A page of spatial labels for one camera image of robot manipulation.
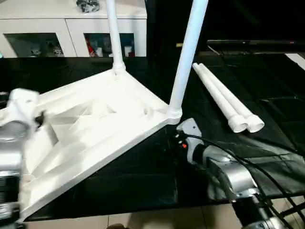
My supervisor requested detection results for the white plastic table top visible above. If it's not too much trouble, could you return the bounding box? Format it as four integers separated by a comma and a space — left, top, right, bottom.
12, 69, 183, 223

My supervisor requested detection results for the white plastic table leg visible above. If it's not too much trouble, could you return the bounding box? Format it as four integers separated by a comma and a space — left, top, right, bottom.
105, 0, 127, 75
192, 63, 249, 134
198, 63, 265, 134
166, 0, 209, 120

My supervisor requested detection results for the black work mat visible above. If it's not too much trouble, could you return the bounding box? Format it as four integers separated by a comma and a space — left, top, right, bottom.
0, 56, 305, 222

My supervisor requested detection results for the red bottle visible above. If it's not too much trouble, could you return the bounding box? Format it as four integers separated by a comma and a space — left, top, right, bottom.
87, 39, 96, 56

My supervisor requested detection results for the white cabinet with glass doors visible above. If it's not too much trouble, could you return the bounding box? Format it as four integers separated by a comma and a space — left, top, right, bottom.
0, 0, 148, 58

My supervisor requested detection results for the black bundle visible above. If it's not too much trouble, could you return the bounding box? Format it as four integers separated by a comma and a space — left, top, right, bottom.
76, 0, 101, 13

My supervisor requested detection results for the black flat bar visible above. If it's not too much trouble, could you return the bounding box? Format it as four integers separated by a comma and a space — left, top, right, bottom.
207, 39, 305, 47

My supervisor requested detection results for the white board strip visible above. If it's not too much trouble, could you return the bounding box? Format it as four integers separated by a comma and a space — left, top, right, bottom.
285, 52, 305, 71

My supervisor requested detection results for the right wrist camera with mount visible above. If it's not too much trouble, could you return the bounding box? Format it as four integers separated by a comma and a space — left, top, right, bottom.
176, 118, 202, 145

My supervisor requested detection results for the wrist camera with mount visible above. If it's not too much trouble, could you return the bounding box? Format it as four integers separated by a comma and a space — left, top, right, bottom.
176, 118, 202, 145
0, 88, 46, 133

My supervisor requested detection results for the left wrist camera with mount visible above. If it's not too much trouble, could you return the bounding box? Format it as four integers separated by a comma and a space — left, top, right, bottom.
0, 88, 46, 133

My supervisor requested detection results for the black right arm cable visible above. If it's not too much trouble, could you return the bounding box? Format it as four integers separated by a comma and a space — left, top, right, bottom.
183, 135, 305, 218

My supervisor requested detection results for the black metal frame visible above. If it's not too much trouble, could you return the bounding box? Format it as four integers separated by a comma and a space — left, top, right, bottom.
280, 198, 305, 226

